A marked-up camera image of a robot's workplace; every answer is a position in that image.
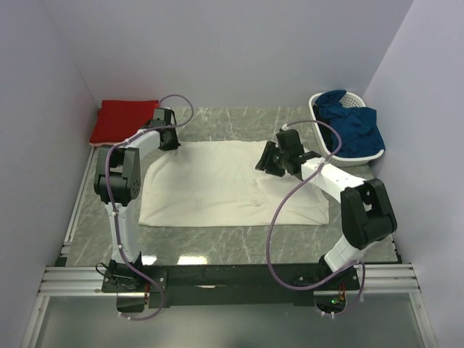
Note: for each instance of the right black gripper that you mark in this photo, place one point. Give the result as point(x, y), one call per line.
point(265, 162)

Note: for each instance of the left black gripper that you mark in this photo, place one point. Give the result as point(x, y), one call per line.
point(175, 144)

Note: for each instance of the cream white t shirt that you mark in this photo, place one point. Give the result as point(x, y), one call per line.
point(211, 184)

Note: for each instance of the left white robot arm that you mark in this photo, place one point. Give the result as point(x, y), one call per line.
point(117, 181)

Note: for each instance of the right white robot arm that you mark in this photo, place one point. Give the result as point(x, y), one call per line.
point(367, 216)

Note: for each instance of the folded red t shirt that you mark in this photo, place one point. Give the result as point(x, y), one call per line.
point(118, 120)

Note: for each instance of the white plastic laundry basket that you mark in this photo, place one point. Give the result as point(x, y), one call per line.
point(348, 100)

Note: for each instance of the folded pink t shirt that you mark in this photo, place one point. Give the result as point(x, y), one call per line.
point(105, 144)

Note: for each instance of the crumpled blue t shirt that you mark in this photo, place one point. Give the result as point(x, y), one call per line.
point(353, 127)

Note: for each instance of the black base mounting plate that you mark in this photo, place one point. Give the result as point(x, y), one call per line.
point(184, 285)

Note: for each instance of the aluminium extrusion rail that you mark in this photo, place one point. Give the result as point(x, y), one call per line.
point(85, 281)

